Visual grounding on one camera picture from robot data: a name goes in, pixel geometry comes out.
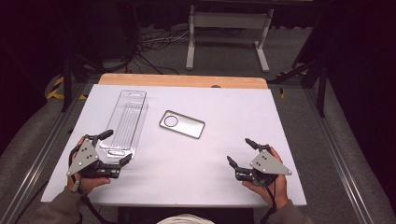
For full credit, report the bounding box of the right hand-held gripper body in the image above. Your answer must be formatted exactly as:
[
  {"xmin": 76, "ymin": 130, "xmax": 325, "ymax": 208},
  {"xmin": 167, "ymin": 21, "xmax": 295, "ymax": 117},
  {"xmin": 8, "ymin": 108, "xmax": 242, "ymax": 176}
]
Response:
[{"xmin": 233, "ymin": 143, "xmax": 293, "ymax": 188}]

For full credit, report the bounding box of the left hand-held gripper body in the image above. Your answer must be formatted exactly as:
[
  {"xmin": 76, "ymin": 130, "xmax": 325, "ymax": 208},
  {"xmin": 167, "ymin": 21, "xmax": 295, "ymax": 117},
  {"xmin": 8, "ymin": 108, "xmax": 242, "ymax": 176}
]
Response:
[{"xmin": 65, "ymin": 133, "xmax": 123, "ymax": 180}]

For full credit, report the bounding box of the clear plastic packaging tray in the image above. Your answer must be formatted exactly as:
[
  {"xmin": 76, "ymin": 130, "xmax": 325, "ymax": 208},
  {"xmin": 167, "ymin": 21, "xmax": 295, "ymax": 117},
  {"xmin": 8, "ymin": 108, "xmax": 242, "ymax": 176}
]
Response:
[{"xmin": 98, "ymin": 89, "xmax": 149, "ymax": 161}]

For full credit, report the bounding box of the translucent grey phone case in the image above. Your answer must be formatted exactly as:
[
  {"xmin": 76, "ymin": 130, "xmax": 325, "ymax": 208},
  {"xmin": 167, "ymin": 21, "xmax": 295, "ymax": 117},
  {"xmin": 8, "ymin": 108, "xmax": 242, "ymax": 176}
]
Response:
[{"xmin": 158, "ymin": 109, "xmax": 206, "ymax": 140}]

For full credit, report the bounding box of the person's right hand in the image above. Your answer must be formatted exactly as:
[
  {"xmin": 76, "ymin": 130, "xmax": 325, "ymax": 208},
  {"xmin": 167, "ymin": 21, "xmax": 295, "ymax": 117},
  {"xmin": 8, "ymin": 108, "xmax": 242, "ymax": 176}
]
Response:
[{"xmin": 241, "ymin": 147, "xmax": 290, "ymax": 210}]

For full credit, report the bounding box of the white table sheet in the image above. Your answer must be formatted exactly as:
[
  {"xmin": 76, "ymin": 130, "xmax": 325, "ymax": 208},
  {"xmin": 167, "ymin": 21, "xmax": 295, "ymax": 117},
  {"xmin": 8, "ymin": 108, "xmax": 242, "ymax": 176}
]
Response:
[{"xmin": 40, "ymin": 83, "xmax": 308, "ymax": 208}]

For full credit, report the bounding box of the black stand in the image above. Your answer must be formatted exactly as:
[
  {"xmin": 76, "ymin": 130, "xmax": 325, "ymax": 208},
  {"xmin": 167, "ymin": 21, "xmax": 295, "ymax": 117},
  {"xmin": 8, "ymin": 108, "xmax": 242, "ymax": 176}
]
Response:
[
  {"xmin": 60, "ymin": 54, "xmax": 106, "ymax": 113},
  {"xmin": 268, "ymin": 57, "xmax": 329, "ymax": 119}
]

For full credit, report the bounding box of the yellow black floor tape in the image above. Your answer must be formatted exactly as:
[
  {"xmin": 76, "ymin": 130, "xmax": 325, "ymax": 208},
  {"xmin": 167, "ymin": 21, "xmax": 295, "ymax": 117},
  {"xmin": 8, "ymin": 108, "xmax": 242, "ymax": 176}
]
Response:
[{"xmin": 46, "ymin": 76, "xmax": 89, "ymax": 101}]

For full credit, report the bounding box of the wooden table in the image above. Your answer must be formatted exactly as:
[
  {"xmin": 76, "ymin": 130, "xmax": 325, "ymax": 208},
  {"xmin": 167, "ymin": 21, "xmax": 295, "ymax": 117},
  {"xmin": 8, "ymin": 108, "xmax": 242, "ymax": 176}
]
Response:
[{"xmin": 98, "ymin": 73, "xmax": 269, "ymax": 91}]

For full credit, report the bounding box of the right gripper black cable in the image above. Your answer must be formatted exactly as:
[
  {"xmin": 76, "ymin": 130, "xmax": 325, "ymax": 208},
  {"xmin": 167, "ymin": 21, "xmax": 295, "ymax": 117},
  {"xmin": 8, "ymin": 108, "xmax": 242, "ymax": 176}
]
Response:
[{"xmin": 259, "ymin": 176, "xmax": 278, "ymax": 224}]

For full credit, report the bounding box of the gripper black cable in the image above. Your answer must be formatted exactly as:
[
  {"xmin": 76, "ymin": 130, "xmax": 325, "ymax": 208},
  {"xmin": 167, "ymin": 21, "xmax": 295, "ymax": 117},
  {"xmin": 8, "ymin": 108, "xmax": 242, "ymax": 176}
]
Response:
[
  {"xmin": 259, "ymin": 176, "xmax": 278, "ymax": 224},
  {"xmin": 70, "ymin": 178, "xmax": 120, "ymax": 224}
]

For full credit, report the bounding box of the aluminium floor rail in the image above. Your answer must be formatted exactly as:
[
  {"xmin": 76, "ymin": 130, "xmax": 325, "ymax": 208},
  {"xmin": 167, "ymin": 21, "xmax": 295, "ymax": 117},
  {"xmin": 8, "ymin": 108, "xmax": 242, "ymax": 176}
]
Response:
[
  {"xmin": 303, "ymin": 88, "xmax": 375, "ymax": 224},
  {"xmin": 0, "ymin": 83, "xmax": 92, "ymax": 224}
]

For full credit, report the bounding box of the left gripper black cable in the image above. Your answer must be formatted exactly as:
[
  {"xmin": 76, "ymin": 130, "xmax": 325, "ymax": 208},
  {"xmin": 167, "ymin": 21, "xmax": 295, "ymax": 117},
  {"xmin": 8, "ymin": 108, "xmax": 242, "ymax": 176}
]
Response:
[{"xmin": 70, "ymin": 178, "xmax": 120, "ymax": 224}]

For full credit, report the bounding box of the bundle of floor cables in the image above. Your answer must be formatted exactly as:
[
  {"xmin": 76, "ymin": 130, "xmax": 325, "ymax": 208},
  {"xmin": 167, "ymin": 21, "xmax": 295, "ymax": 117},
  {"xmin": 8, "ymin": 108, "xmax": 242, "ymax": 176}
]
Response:
[{"xmin": 124, "ymin": 22, "xmax": 191, "ymax": 76}]

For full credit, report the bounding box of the white metal desk frame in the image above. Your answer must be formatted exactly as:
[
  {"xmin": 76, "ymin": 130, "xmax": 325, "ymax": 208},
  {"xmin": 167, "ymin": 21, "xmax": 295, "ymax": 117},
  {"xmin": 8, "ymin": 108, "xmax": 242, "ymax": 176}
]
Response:
[{"xmin": 185, "ymin": 4, "xmax": 276, "ymax": 74}]

